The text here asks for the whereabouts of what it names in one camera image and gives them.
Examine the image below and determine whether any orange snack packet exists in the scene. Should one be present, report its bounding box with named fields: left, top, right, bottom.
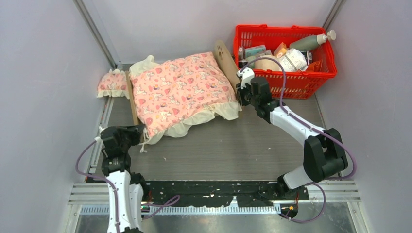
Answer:
left=305, top=60, right=322, bottom=72

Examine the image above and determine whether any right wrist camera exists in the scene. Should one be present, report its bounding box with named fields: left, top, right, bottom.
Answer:
left=236, top=67, right=255, bottom=89

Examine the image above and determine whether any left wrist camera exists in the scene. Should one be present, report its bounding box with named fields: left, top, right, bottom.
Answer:
left=94, top=126, right=105, bottom=143

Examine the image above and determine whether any green pump bottle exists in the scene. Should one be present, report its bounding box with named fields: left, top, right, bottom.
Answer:
left=289, top=30, right=337, bottom=51

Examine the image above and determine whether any red plastic basket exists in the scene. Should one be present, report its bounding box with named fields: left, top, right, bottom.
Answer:
left=233, top=24, right=338, bottom=100

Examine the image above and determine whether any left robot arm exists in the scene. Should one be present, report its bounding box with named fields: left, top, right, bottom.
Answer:
left=100, top=124, right=149, bottom=233

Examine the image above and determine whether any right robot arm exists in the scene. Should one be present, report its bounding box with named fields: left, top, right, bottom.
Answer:
left=236, top=77, right=348, bottom=199

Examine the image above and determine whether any orange small box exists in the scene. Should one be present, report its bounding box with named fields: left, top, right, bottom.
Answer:
left=273, top=42, right=288, bottom=58

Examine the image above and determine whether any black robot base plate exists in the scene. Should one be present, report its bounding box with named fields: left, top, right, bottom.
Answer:
left=143, top=181, right=309, bottom=207

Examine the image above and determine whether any beige tape roll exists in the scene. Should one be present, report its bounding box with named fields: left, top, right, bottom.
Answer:
left=254, top=59, right=281, bottom=71

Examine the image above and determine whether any small pink ruffled pillow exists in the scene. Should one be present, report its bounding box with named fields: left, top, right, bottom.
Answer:
left=97, top=69, right=130, bottom=99

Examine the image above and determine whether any wooden pet bed frame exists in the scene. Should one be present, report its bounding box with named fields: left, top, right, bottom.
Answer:
left=125, top=39, right=240, bottom=125

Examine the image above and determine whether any pink unicorn mattress cushion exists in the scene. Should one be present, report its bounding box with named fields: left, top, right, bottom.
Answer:
left=129, top=52, right=241, bottom=146

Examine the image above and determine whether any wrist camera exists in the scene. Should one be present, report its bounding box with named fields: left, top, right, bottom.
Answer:
left=94, top=126, right=105, bottom=143
left=236, top=67, right=255, bottom=89

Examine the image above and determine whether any white round pouch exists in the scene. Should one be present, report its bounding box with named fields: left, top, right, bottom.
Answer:
left=278, top=49, right=308, bottom=72

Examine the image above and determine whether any teal box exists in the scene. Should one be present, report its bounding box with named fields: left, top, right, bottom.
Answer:
left=244, top=45, right=266, bottom=57

